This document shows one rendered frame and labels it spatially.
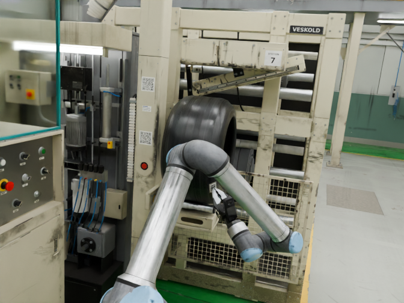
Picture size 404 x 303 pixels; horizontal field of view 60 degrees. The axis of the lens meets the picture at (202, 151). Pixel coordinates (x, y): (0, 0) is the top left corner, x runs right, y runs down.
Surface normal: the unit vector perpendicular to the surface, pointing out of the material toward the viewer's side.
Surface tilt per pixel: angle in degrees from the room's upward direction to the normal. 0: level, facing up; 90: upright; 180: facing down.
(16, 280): 90
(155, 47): 90
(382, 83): 90
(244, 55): 90
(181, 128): 60
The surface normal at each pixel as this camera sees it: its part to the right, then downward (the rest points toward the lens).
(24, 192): 0.96, 0.13
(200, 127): -0.18, -0.36
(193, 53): -0.26, 0.19
